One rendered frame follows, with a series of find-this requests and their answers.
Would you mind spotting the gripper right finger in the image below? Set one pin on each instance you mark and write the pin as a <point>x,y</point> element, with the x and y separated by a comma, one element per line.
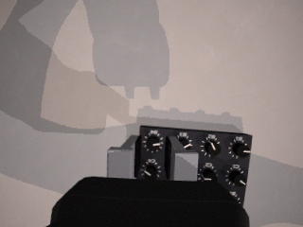
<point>181,164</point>

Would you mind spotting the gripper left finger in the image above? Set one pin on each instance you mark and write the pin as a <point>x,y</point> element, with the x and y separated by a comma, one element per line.
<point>120,160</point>

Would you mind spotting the black square knob box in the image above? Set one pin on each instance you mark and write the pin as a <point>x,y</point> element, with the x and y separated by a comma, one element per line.
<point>218,151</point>

